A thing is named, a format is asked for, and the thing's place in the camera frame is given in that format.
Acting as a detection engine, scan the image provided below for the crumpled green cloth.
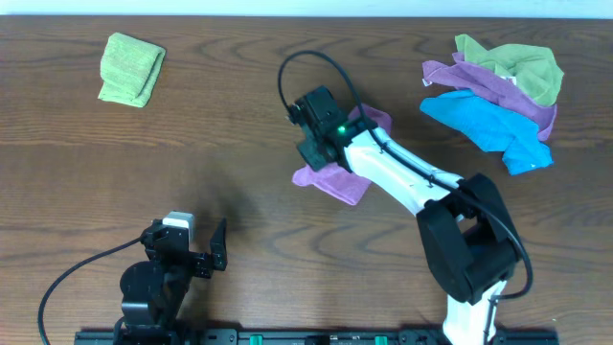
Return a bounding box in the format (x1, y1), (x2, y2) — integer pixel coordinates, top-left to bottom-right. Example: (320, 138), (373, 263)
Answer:
(455, 34), (564, 106)

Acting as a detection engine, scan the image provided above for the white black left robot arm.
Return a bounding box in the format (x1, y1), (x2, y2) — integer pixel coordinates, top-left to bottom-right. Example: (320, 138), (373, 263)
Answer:
(112, 212), (228, 344)

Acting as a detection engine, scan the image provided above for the purple microfiber cloth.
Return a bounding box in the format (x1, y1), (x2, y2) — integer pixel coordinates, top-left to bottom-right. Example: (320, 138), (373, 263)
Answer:
(291, 103), (392, 206)

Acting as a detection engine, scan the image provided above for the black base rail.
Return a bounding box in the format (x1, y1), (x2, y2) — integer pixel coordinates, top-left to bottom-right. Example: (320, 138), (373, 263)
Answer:
(73, 327), (560, 345)

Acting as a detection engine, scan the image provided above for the crumpled purple cloth in pile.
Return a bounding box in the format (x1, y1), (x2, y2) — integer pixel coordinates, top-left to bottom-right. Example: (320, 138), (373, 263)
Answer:
(422, 52), (557, 142)

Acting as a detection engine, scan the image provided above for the folded light green cloth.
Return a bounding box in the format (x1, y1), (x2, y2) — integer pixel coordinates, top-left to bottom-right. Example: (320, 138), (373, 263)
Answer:
(98, 33), (166, 108)

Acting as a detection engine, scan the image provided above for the crumpled blue cloth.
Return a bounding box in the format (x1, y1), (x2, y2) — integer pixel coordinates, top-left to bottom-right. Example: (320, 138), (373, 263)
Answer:
(420, 90), (554, 175)

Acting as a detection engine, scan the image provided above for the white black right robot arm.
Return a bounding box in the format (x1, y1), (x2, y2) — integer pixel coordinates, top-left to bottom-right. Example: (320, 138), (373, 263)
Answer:
(287, 86), (527, 344)

